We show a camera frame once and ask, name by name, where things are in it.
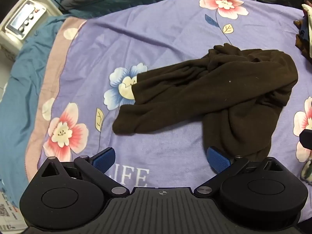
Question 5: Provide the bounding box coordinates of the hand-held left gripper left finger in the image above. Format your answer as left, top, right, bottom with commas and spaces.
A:
36, 147, 130, 198

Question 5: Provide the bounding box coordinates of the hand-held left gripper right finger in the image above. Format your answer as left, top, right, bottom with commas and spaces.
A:
194, 146, 292, 198

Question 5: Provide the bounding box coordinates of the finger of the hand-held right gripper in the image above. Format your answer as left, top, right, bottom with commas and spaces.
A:
300, 129, 312, 150

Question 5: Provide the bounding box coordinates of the dark brown sweater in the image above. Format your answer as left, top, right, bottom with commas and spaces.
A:
113, 43, 299, 162

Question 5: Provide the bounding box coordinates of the pile of patterned clothes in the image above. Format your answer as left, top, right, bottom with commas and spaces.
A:
293, 1, 312, 59

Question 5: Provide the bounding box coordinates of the printed paper sheet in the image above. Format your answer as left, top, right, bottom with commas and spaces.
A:
0, 188, 26, 230

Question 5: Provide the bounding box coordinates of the purple floral bed sheet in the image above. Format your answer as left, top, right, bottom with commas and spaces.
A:
24, 0, 312, 188

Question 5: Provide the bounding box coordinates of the white bedside appliance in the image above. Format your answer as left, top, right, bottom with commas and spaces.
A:
0, 0, 47, 54

